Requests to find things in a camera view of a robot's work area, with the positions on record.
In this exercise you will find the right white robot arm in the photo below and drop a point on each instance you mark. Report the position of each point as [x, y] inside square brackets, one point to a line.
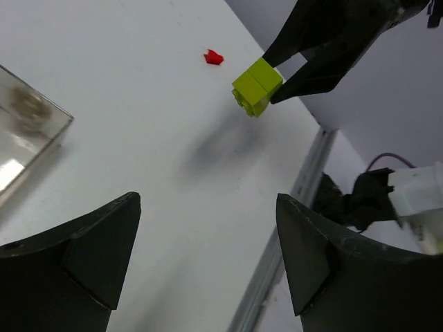
[417, 195]

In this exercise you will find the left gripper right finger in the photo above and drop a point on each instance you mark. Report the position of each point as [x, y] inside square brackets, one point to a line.
[340, 280]

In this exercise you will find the clear tiered acrylic container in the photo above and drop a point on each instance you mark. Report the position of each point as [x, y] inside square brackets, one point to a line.
[32, 127]

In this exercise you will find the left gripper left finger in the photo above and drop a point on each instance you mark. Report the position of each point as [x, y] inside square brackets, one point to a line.
[70, 277]

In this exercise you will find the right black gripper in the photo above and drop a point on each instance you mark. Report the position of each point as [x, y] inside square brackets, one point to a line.
[313, 28]

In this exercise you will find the red lego cone piece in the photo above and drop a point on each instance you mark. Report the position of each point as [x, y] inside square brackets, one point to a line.
[212, 57]

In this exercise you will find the green lego brick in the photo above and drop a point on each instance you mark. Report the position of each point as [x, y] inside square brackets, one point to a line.
[254, 88]

